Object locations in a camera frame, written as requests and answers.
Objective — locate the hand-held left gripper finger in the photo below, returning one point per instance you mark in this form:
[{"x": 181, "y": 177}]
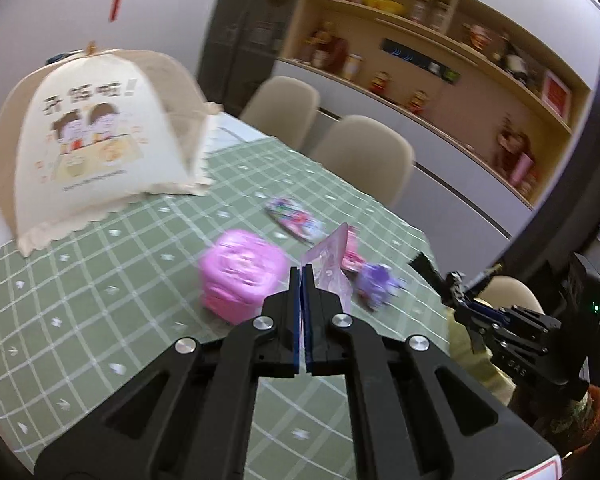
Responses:
[
  {"x": 295, "y": 320},
  {"x": 307, "y": 320}
]

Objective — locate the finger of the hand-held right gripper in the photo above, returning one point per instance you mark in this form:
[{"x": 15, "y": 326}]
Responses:
[
  {"x": 480, "y": 316},
  {"x": 430, "y": 275}
]

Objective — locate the translucent pink plastic bag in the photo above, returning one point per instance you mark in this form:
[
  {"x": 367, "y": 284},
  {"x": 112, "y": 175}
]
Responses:
[{"x": 330, "y": 260}]

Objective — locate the beige chair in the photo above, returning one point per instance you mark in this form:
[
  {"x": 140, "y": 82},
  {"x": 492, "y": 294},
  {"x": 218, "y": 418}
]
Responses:
[
  {"x": 515, "y": 290},
  {"x": 365, "y": 150},
  {"x": 280, "y": 105}
]

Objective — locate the purple toy figure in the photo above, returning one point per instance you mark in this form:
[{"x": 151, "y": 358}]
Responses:
[{"x": 377, "y": 282}]

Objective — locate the pink plastic box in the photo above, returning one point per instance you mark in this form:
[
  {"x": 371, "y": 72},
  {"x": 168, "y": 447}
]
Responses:
[{"x": 240, "y": 270}]

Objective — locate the small pink packet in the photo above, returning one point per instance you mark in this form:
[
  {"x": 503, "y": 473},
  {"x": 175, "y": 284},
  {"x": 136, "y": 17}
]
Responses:
[{"x": 354, "y": 257}]

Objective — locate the clear pink cartoon snack wrapper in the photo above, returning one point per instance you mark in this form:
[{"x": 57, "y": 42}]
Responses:
[{"x": 295, "y": 220}]

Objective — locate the pink vase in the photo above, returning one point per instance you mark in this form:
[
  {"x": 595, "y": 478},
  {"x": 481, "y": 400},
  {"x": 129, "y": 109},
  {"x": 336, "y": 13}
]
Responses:
[{"x": 521, "y": 170}]

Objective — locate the green checked tablecloth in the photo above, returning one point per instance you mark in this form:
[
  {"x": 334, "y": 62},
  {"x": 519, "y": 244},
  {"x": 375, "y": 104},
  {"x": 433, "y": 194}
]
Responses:
[{"x": 130, "y": 285}]

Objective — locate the red gold figurine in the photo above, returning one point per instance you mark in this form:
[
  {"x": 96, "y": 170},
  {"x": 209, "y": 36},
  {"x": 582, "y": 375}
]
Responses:
[
  {"x": 417, "y": 101},
  {"x": 380, "y": 82}
]

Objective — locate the wooden shelf cabinet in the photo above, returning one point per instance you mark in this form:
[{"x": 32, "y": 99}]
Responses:
[{"x": 430, "y": 85}]

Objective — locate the black strip device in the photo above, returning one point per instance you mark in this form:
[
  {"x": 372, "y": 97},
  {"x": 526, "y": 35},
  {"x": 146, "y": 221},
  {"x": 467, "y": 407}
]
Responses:
[{"x": 415, "y": 57}]

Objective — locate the dark bottle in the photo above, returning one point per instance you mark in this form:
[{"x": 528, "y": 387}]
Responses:
[{"x": 514, "y": 60}]

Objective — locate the red doll figure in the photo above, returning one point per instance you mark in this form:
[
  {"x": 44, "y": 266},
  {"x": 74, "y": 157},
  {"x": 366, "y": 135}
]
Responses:
[{"x": 327, "y": 47}]

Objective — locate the glass jar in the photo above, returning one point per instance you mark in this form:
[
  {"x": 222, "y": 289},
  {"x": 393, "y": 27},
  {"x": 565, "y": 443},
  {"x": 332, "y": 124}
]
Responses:
[
  {"x": 420, "y": 9},
  {"x": 440, "y": 15}
]

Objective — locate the beige cartoon mesh food cover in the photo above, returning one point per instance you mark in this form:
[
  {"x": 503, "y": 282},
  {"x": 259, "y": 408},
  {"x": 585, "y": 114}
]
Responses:
[{"x": 105, "y": 125}]

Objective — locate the yellow toy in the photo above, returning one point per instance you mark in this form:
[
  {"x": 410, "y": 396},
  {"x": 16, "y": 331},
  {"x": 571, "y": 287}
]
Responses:
[{"x": 382, "y": 4}]

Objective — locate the dark tall cabinet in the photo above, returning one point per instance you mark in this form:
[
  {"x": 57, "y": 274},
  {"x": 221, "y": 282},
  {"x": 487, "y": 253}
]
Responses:
[{"x": 240, "y": 35}]

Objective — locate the red picture frame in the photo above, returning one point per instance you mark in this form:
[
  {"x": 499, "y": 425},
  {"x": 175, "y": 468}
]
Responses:
[{"x": 555, "y": 92}]

